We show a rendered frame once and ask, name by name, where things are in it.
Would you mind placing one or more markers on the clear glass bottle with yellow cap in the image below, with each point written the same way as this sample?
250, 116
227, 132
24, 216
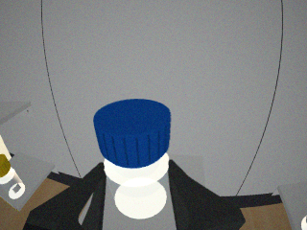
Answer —
9, 179

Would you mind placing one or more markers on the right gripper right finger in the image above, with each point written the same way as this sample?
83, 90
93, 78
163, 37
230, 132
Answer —
208, 211

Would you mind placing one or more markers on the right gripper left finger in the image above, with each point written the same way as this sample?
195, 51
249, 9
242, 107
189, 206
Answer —
61, 212

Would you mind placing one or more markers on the bottle with dark blue cap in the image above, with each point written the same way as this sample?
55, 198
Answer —
133, 136

